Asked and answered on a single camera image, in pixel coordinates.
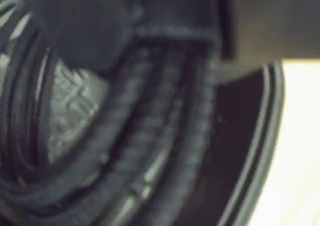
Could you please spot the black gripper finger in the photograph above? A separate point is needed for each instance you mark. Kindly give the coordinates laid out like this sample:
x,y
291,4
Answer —
x,y
275,23
80,25

